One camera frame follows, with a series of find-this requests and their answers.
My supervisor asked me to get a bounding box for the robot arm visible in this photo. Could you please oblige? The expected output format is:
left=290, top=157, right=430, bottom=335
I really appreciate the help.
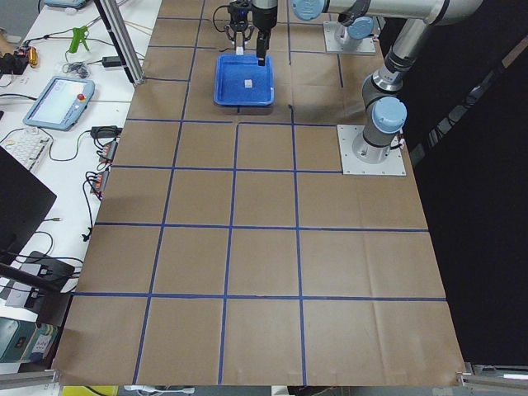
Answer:
left=292, top=0, right=482, bottom=116
left=216, top=1, right=374, bottom=52

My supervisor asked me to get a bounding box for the aluminium frame post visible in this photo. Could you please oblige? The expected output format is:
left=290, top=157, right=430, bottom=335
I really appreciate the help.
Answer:
left=94, top=0, right=144, bottom=87

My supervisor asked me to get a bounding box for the green handled reacher grabber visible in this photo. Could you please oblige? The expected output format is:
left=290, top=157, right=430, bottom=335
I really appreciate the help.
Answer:
left=68, top=25, right=90, bottom=54

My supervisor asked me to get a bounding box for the black monitor stand base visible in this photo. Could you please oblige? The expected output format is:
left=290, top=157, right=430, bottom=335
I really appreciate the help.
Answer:
left=18, top=251, right=76, bottom=292

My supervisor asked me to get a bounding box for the blue teach pendant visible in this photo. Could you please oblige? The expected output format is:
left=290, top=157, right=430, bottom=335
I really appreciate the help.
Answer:
left=23, top=76, right=96, bottom=131

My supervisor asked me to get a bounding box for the black monitor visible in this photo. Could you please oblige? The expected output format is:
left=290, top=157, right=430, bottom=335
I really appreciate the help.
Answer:
left=1, top=148, right=57, bottom=263

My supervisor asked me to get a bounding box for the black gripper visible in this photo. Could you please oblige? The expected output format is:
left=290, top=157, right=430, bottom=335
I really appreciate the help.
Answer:
left=224, top=0, right=254, bottom=47
left=252, top=6, right=276, bottom=66

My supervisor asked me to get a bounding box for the brown paper table cover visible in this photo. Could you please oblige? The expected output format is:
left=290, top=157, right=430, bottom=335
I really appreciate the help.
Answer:
left=54, top=1, right=464, bottom=386

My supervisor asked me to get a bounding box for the black power adapter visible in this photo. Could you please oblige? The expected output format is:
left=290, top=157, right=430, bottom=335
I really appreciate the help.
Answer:
left=101, top=56, right=122, bottom=68

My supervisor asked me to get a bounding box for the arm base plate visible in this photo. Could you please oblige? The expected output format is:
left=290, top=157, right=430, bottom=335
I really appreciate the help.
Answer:
left=323, top=21, right=376, bottom=56
left=337, top=125, right=407, bottom=177

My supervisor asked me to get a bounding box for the black usb hub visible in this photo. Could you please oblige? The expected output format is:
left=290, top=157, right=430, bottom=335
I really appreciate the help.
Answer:
left=97, top=140, right=118, bottom=163
left=87, top=169, right=110, bottom=195

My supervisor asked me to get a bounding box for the white keyboard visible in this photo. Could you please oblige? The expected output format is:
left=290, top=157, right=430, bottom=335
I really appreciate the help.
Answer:
left=1, top=134, right=50, bottom=172

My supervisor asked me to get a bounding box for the blue plastic tray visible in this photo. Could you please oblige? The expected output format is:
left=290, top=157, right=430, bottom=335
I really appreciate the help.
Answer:
left=214, top=54, right=275, bottom=106

